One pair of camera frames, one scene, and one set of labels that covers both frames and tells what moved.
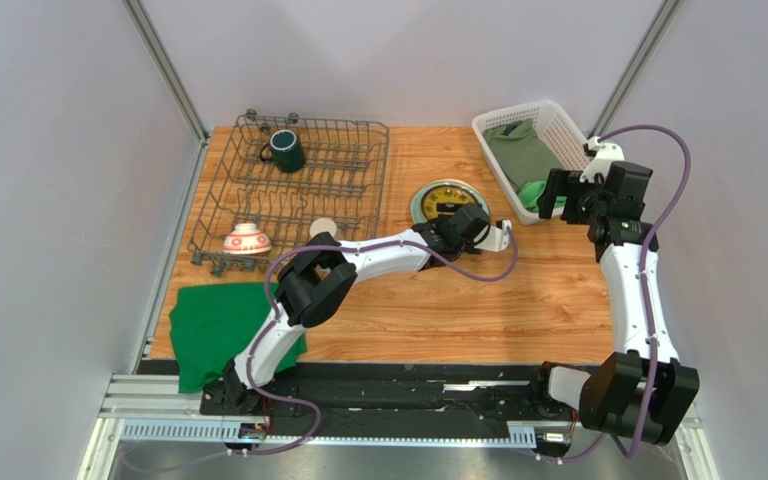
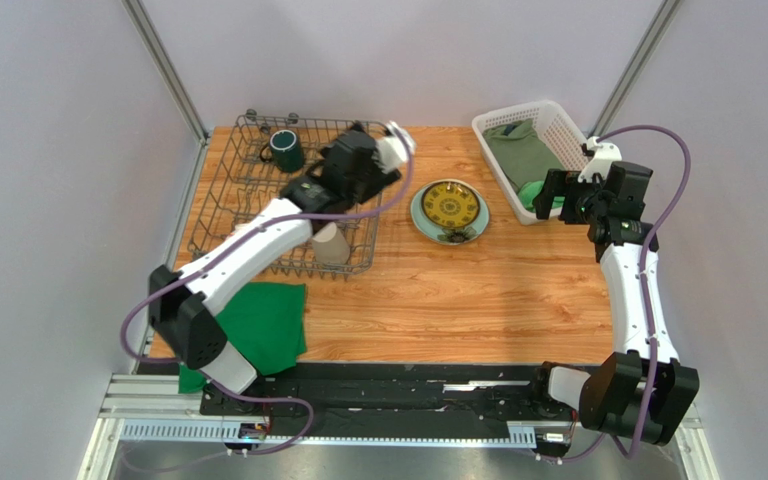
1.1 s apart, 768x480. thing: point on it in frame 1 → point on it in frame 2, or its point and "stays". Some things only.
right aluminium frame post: [654, 32] stays
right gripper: [554, 197] stays
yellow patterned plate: [445, 195] stays
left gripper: [469, 247] → [379, 181]
